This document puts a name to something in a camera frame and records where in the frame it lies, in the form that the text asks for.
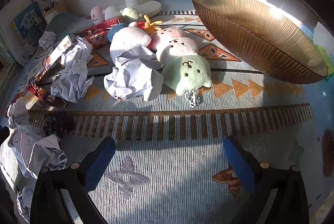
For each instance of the red snack packet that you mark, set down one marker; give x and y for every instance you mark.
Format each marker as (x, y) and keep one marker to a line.
(97, 40)

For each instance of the red and white carton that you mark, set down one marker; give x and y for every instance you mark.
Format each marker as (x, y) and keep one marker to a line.
(58, 53)

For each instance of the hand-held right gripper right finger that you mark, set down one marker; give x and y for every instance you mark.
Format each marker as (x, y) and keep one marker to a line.
(238, 168)

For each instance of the white plush with blue hat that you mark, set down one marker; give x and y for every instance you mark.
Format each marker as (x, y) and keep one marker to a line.
(127, 40)

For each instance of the large three-ball plush toy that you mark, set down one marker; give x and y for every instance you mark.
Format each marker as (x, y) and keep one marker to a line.
(188, 70)

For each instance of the small brown cardboard box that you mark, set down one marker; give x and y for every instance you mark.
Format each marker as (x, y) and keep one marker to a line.
(59, 12)

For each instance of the green packet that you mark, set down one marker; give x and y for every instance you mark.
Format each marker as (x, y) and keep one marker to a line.
(327, 57)

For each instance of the small three-ball plush toy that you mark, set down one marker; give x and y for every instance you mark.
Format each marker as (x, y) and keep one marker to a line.
(97, 14)

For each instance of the patterned woven mat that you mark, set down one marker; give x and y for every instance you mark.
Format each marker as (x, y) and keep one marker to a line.
(167, 140)

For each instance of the woven bamboo basket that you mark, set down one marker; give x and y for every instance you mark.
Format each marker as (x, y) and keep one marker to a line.
(255, 31)

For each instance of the white paper ball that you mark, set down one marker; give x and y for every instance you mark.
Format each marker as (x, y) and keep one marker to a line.
(70, 80)
(78, 52)
(47, 39)
(130, 75)
(18, 114)
(24, 203)
(36, 153)

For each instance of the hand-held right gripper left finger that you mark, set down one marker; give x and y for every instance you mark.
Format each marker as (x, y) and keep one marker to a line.
(100, 164)

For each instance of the red plush with yellow fringe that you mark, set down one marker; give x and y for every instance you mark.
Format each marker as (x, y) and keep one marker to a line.
(151, 25)

